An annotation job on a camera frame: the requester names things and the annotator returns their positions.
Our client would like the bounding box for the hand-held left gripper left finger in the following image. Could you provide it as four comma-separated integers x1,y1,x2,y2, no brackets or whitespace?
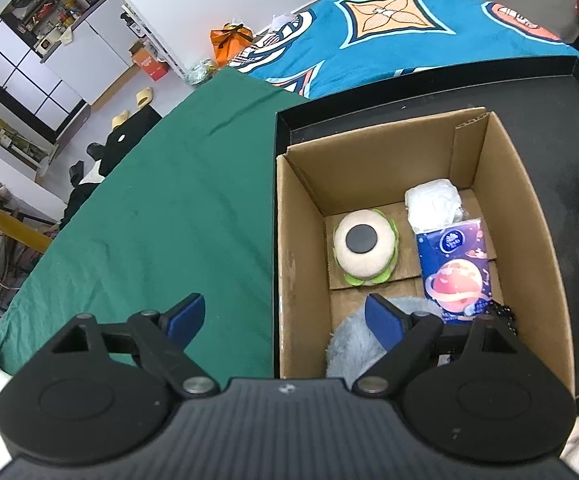
30,292,220,400

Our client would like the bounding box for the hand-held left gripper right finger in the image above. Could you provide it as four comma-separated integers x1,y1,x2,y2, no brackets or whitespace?
353,293,536,401

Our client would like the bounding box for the grey plush toy pink patch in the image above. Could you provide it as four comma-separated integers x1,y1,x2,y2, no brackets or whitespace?
325,297,445,380

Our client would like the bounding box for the blue tissue pack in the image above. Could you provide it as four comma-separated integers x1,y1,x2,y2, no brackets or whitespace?
416,217,495,324

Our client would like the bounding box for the black beaded hair tie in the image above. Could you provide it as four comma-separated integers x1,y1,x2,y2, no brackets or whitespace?
477,297,518,337

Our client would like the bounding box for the white tissue pack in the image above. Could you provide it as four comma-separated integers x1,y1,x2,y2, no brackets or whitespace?
403,178,465,235

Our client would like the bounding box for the brown cardboard box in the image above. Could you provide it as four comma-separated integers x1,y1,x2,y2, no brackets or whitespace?
274,106,577,396

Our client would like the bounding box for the green cloth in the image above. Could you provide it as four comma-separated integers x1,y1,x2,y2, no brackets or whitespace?
0,67,311,381

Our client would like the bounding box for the black and white plush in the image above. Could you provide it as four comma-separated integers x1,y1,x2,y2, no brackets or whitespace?
60,107,163,231

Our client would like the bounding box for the yellow wooden beam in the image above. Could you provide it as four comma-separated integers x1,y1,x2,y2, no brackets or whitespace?
0,194,53,254

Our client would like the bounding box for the green patterned plastic bag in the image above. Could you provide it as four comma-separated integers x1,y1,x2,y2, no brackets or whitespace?
184,57,218,86

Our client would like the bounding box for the orange cardboard box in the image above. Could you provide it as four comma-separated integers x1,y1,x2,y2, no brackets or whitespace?
130,42,169,82

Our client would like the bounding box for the black tray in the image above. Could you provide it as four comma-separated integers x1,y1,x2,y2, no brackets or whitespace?
274,55,579,411

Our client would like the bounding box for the orange bag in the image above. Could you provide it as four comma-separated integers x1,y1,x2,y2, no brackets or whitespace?
210,22,254,67

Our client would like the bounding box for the blue printed blanket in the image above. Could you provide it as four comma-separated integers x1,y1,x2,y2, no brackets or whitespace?
227,0,579,100

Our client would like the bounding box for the black framed sliding door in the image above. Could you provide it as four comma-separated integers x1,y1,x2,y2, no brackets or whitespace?
0,0,91,144

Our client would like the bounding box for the white kitchen cabinet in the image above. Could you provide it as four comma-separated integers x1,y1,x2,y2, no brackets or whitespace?
0,0,191,107

